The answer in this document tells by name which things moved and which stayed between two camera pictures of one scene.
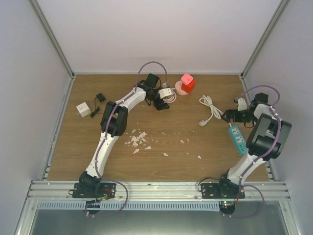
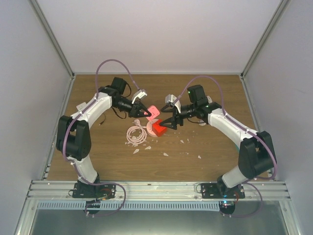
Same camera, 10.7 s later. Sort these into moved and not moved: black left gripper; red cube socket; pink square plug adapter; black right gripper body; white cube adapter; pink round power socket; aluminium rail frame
Moved: red cube socket; pink round power socket; black right gripper body; pink square plug adapter; black left gripper
Not moved: white cube adapter; aluminium rail frame
